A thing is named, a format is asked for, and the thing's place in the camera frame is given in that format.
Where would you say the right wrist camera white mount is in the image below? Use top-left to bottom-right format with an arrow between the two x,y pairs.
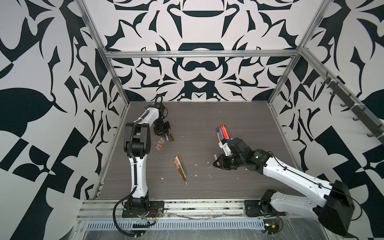
219,139 -> 233,156

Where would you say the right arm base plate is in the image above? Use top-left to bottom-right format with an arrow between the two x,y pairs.
244,200 -> 286,217

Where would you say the tan cap brown pen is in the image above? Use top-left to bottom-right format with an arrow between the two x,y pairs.
174,160 -> 187,183

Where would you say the purple highlighter pen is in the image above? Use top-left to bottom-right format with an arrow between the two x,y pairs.
224,126 -> 233,140

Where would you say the wall hook rail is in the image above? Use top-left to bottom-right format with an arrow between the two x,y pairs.
320,72 -> 384,143

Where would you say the gold cap green pen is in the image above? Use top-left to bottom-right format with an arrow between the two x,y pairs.
178,153 -> 188,178

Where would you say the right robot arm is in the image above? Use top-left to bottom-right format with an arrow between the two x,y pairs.
213,138 -> 355,237

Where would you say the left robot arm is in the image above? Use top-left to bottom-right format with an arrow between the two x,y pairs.
124,102 -> 171,210

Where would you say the small circuit board right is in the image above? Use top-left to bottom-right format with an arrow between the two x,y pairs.
263,218 -> 284,235

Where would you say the orange highlighter pen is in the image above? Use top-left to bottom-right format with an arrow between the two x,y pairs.
222,125 -> 231,140

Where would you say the pale pink cap tan pen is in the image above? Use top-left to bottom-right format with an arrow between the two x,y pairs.
175,156 -> 187,182

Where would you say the white slotted cable duct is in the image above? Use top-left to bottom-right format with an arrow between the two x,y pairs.
85,218 -> 266,231

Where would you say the aluminium front rail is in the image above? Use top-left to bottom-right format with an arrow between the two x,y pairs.
76,195 -> 318,220

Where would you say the blue highlighter pen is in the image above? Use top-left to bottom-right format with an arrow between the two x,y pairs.
219,127 -> 225,140

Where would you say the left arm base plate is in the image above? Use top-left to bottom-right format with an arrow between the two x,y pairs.
122,201 -> 165,218

